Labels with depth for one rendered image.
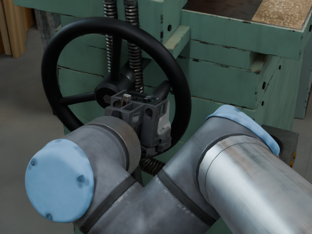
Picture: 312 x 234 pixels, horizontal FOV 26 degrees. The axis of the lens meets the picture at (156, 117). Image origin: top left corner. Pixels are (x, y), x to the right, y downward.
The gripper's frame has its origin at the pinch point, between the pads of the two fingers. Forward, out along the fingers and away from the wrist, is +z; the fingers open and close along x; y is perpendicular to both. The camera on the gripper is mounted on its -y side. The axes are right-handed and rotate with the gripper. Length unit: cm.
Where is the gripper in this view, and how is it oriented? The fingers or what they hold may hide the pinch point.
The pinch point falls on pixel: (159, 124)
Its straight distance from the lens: 111.4
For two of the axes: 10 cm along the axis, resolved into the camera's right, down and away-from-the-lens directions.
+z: 3.5, -2.4, 9.1
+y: 1.3, -9.5, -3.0
